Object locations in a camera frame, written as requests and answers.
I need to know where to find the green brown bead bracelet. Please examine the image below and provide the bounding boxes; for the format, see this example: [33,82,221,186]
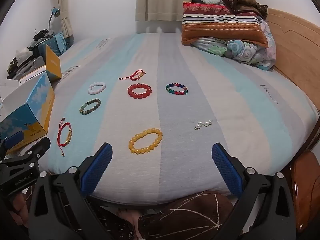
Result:
[79,98,101,115]

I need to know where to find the grey suitcase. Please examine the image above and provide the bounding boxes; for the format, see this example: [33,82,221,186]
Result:
[7,55,47,80]

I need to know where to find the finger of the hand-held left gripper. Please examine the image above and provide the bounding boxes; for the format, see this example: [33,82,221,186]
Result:
[0,131,25,157]
[5,137,51,165]

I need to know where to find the wooden chair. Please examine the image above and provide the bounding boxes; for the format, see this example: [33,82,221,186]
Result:
[290,150,320,233]

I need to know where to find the white bead bracelet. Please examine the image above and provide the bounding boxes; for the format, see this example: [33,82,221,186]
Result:
[88,81,106,95]

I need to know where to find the person's left hand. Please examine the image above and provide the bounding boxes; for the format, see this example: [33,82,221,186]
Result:
[9,194,29,229]

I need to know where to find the beige side curtain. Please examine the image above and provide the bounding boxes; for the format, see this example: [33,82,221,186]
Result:
[55,0,75,44]

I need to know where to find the striped red orange pillow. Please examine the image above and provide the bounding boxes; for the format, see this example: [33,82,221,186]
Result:
[181,1,268,47]

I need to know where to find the blue desk lamp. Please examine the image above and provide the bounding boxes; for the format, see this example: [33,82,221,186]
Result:
[48,7,61,32]

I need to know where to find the blue yellow cardboard box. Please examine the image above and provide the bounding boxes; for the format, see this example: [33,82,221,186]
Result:
[0,44,62,155]

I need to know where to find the red cord bracelet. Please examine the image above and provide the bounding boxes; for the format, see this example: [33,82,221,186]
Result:
[118,69,147,81]
[58,117,73,157]

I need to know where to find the yellow bead bracelet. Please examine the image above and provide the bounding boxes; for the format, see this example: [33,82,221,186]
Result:
[128,128,163,153]

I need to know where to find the wooden headboard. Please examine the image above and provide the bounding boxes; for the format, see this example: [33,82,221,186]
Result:
[265,8,320,120]

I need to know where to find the floral quilt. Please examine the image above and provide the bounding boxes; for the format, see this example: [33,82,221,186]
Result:
[190,17,277,71]

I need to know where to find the light blue cloth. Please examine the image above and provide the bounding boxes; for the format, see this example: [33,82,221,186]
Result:
[53,32,67,53]

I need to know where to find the clear plastic bag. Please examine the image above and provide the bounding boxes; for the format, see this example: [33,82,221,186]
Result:
[15,47,33,61]

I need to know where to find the multicolour bead bracelet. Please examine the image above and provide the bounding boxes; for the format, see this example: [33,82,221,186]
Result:
[165,82,188,96]

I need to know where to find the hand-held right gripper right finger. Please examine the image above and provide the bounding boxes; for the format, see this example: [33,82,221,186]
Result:
[211,142,297,240]

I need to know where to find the white flat box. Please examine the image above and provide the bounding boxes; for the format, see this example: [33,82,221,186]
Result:
[18,66,47,83]

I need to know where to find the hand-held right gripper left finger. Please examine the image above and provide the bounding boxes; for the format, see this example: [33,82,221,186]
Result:
[28,142,113,240]

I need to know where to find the red bead bracelet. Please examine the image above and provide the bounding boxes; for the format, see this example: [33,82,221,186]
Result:
[127,83,152,99]

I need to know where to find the teal suitcase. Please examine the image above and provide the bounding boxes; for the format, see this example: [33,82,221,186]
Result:
[37,35,67,57]

